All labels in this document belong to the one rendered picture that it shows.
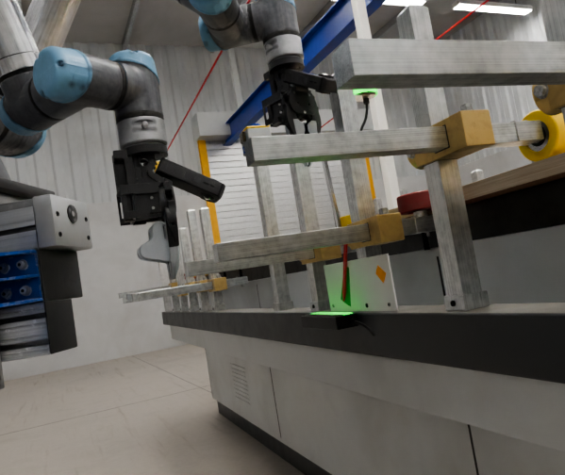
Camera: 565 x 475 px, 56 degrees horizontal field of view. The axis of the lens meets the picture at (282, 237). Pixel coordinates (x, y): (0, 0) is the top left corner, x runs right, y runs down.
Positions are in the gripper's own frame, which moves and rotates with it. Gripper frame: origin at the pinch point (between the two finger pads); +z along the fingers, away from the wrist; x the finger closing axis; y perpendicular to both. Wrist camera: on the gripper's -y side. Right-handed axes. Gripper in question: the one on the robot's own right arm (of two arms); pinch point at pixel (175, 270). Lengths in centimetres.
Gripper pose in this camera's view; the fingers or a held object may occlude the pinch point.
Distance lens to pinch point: 87.2
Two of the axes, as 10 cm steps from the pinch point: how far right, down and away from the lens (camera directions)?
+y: -9.2, 1.2, -3.7
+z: 1.6, 9.8, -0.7
